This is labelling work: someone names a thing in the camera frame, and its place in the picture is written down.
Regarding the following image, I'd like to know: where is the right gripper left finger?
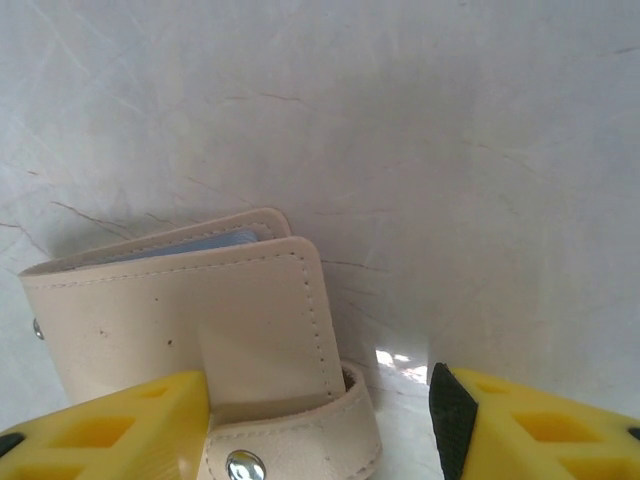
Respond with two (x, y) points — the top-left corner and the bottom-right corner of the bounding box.
(0, 369), (212, 480)

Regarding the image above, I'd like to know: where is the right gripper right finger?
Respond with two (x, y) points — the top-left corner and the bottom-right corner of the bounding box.
(428, 361), (640, 480)

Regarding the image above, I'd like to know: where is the beige leather card holder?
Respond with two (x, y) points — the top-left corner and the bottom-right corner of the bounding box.
(18, 207), (384, 480)

